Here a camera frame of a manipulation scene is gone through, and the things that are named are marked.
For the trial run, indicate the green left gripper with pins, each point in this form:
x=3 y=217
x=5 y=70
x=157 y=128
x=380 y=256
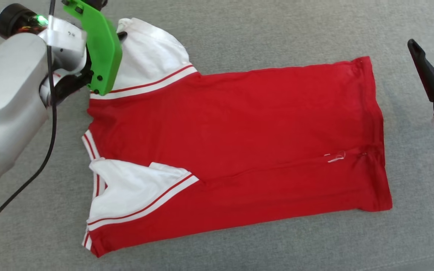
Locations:
x=104 y=56

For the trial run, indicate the red and white shirt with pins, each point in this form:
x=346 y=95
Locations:
x=258 y=131

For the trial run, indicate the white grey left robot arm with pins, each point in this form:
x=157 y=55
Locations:
x=2 y=113

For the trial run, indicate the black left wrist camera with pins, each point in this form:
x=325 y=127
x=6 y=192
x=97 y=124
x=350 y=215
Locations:
x=98 y=3

